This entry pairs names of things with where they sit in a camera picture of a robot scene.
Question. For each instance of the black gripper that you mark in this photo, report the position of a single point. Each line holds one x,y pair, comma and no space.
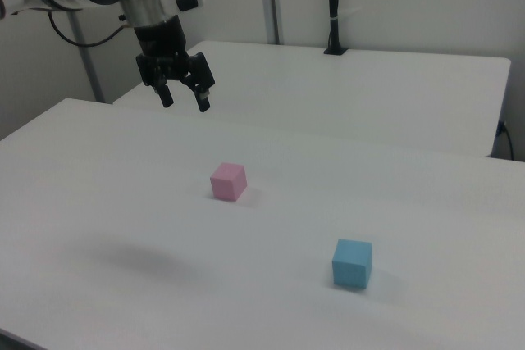
160,40

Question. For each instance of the blue cube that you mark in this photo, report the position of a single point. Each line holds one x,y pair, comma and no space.
352,263

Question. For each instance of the pink cube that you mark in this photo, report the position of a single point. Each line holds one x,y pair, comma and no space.
228,182

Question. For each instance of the black pole with base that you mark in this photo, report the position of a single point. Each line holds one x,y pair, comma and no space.
334,5

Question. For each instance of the white side table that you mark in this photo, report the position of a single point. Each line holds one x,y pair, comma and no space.
348,96

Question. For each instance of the grey slanted frame post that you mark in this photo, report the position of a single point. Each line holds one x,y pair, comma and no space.
88,67

